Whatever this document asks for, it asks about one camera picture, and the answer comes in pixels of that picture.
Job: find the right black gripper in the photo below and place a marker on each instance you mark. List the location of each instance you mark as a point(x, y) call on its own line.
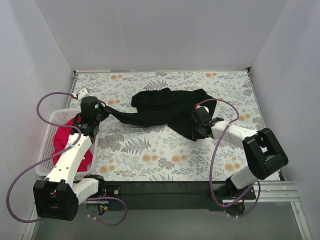
point(197, 122)

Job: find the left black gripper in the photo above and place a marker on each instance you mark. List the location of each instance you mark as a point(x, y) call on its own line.
point(100, 113)

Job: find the black t shirt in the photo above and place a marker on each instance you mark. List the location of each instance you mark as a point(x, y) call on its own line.
point(164, 107)

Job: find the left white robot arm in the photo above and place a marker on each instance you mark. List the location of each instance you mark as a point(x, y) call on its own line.
point(57, 196)

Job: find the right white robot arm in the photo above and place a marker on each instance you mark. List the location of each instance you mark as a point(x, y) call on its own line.
point(263, 152)

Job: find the white plastic laundry basket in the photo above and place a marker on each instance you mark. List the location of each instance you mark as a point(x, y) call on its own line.
point(60, 117)

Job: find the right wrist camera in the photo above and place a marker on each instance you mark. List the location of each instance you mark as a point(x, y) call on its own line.
point(202, 107)

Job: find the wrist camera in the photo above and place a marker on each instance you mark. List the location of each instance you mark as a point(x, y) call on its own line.
point(84, 92)
point(202, 107)

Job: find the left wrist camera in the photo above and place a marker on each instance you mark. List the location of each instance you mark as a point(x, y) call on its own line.
point(84, 92)

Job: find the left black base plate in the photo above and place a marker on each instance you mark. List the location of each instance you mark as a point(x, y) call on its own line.
point(107, 205)

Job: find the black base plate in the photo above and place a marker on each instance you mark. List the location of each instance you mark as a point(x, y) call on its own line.
point(232, 201)
point(107, 205)

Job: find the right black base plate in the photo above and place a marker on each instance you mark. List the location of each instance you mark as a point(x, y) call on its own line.
point(232, 201)

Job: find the aluminium frame rail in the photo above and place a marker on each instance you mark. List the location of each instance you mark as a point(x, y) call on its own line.
point(185, 194)

